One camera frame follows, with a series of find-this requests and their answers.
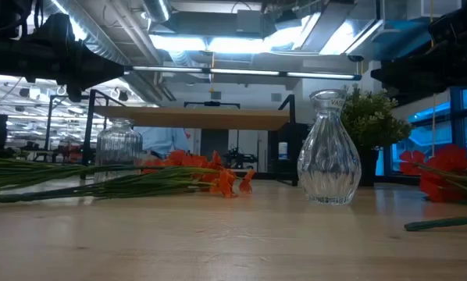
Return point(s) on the wooden shelf board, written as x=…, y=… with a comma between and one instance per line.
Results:
x=194, y=118

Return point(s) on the black camera crossbar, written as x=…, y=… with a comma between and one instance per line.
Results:
x=212, y=104

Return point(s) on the long overhead light bar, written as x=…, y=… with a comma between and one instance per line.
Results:
x=241, y=72

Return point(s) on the black metal shelf frame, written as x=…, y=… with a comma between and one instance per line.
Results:
x=294, y=156

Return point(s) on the red artificial flower bunch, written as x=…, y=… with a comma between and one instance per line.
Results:
x=448, y=160

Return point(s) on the tall fluted clear glass vase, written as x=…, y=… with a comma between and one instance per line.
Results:
x=329, y=164

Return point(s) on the ribbed clear glass jar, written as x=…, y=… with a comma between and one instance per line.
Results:
x=118, y=146

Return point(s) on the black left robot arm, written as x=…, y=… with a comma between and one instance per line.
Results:
x=22, y=54

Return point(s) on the green potted plant black pot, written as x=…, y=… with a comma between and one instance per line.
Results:
x=374, y=117

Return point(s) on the black background robot arm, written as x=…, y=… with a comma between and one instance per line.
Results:
x=239, y=159

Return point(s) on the black cabinet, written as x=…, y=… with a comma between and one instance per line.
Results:
x=286, y=134

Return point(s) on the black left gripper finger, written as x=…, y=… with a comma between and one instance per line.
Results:
x=112, y=72

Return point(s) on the orange artificial flower bunch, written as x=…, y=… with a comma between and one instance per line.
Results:
x=225, y=183

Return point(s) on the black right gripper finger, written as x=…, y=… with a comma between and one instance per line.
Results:
x=386, y=76

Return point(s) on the person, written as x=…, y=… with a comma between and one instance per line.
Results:
x=163, y=140

